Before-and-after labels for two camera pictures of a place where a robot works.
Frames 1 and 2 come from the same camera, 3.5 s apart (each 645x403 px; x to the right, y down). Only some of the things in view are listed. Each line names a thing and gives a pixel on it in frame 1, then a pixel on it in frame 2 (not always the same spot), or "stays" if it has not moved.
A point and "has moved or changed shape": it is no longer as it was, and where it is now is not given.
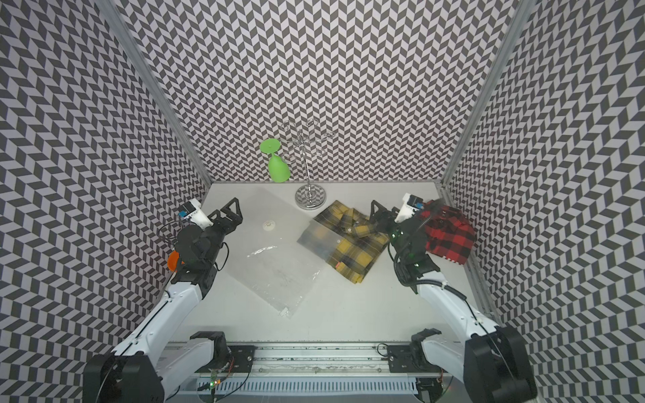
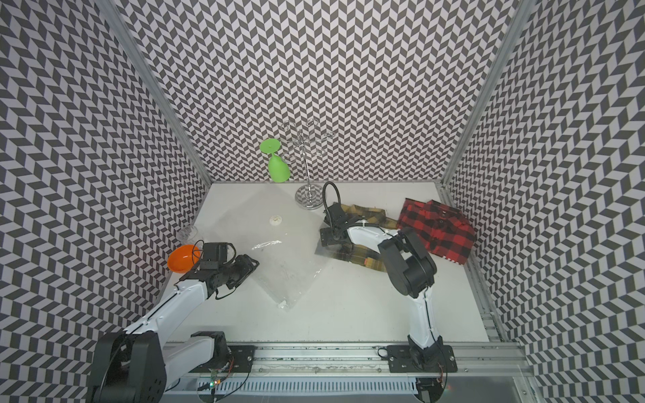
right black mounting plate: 401,358 stays
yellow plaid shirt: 350,243 has moved or changed shape
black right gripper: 389,217 → 326,237
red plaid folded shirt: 449,234 stays
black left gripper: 235,218 → 247,265
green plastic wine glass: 279,170 stays
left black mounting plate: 243,358 stays
